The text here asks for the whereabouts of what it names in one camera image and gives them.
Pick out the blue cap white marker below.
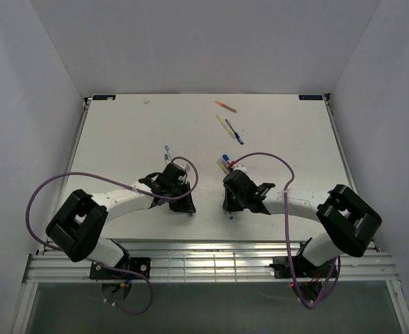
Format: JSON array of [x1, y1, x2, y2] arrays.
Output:
[[222, 154, 232, 170]]

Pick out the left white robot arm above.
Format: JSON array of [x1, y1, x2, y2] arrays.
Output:
[[46, 162, 196, 278]]

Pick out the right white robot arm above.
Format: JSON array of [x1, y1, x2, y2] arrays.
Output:
[[223, 170, 382, 276]]

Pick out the yellow highlighter pen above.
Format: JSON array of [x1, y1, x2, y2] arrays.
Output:
[[216, 158, 230, 175]]

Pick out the blue ballpoint pen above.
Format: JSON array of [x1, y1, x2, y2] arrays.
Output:
[[225, 119, 244, 145]]

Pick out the yellow slim pen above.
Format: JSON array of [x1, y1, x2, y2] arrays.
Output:
[[216, 114, 236, 139]]

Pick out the orange highlighter pen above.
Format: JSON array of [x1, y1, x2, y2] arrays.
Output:
[[214, 100, 238, 113]]

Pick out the lavender acrylic marker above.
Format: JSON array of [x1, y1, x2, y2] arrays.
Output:
[[165, 145, 174, 161]]

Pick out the right blue corner label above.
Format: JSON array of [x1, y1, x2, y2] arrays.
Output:
[[298, 95, 323, 101]]

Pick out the blue corner label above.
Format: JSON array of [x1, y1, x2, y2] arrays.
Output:
[[298, 95, 323, 101], [92, 95, 116, 101]]

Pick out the left blue corner label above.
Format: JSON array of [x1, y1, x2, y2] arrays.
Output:
[[92, 95, 116, 101]]

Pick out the aluminium frame rail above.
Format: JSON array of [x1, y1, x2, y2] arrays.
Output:
[[24, 241, 399, 283]]

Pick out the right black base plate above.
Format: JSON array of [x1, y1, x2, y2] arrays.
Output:
[[269, 256, 337, 278]]

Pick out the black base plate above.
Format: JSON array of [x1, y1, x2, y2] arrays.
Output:
[[269, 256, 337, 278], [89, 256, 152, 280]]

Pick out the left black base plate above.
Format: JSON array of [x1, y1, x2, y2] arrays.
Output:
[[89, 256, 152, 280]]

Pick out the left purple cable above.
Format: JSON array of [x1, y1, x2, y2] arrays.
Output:
[[25, 156, 200, 315]]

